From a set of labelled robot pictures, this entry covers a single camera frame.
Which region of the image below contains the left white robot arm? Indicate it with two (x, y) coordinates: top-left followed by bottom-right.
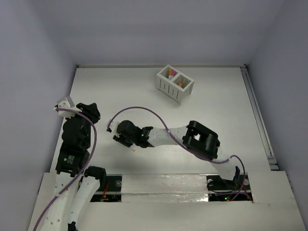
(41, 101), (106, 231)

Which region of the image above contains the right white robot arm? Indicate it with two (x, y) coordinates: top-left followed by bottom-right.
(107, 120), (239, 189)

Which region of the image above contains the white two-compartment organizer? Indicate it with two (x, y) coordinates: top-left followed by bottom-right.
(155, 65), (194, 104)

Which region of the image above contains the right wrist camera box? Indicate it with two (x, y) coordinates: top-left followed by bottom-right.
(106, 120), (120, 133)

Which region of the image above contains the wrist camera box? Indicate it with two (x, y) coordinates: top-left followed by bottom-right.
(53, 96), (82, 118)
(106, 120), (120, 133)

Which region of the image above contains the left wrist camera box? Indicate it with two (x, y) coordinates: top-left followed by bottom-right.
(53, 96), (82, 118)

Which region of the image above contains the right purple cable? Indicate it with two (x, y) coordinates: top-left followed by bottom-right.
(107, 106), (246, 202)

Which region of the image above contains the purple cable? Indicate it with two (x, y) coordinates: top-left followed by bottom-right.
(32, 108), (98, 231)
(107, 106), (246, 202)

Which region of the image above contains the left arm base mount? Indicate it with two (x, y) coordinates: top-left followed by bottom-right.
(91, 175), (122, 203)

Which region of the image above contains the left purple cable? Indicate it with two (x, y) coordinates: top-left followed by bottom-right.
(32, 108), (98, 231)

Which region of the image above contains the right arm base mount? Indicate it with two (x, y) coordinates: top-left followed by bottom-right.
(206, 168), (253, 202)

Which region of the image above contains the aluminium rail right edge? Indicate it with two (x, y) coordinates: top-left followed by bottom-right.
(240, 65), (280, 171)

